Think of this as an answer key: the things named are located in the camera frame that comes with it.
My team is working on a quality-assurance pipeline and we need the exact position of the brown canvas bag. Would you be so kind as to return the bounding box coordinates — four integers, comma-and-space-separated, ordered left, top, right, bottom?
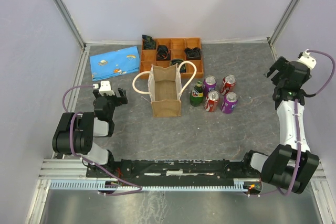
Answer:
132, 61, 197, 118

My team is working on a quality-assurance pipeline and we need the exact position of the red soda can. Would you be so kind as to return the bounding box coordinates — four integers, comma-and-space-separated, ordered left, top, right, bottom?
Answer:
219, 74, 236, 95
204, 90, 220, 112

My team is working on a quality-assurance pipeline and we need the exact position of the purple soda can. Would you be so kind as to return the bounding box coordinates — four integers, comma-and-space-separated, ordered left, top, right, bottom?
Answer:
221, 92, 238, 114
203, 76, 217, 96

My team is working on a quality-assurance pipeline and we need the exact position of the green glass bottle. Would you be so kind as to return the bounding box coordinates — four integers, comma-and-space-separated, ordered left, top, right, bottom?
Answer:
190, 81, 204, 107

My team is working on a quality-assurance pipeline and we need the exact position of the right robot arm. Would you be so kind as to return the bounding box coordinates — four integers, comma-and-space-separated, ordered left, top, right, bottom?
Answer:
241, 53, 319, 195

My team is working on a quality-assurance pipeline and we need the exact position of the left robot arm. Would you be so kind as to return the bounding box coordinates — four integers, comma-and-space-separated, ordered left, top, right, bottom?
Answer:
52, 88, 128, 177

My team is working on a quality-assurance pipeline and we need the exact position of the dark rolled fabric behind bag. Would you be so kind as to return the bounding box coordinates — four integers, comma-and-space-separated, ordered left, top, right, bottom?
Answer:
170, 59, 186, 73

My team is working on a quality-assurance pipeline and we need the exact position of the blue patterned cloth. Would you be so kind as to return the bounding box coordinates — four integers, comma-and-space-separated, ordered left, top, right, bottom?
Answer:
90, 46, 140, 81

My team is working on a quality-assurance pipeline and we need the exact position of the dark patterned rolled fabric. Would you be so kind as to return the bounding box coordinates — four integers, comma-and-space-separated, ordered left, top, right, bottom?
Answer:
142, 35, 156, 50

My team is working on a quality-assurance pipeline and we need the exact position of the black rolled band left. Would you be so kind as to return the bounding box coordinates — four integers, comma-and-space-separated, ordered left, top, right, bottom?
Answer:
156, 45, 171, 61

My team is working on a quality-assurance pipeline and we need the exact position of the black rolled band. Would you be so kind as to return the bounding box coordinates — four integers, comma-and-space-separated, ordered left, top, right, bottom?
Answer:
184, 47, 202, 60
156, 45, 171, 61

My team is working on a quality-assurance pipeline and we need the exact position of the orange compartment tray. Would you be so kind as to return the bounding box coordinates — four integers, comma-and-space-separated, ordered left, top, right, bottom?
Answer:
139, 38, 204, 79

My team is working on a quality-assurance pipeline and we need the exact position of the black rolled band right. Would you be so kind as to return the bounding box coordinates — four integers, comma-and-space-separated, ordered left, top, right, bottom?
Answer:
184, 47, 202, 60

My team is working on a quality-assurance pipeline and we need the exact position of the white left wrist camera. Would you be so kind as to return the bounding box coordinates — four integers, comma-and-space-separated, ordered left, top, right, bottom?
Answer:
99, 81, 115, 96

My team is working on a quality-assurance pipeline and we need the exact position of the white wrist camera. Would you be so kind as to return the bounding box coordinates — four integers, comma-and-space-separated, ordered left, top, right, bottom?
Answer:
99, 81, 115, 96
297, 50, 317, 70

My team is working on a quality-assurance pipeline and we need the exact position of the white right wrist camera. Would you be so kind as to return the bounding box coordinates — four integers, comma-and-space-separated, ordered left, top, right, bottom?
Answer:
297, 50, 317, 70

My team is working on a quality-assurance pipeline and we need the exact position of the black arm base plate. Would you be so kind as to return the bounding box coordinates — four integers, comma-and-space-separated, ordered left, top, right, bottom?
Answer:
86, 159, 261, 188

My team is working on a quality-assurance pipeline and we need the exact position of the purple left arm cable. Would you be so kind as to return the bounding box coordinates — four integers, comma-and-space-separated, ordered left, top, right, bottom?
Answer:
61, 84, 143, 197

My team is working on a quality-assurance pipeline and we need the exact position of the light blue cable duct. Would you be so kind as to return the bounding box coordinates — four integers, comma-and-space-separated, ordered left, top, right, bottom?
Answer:
49, 179, 247, 192

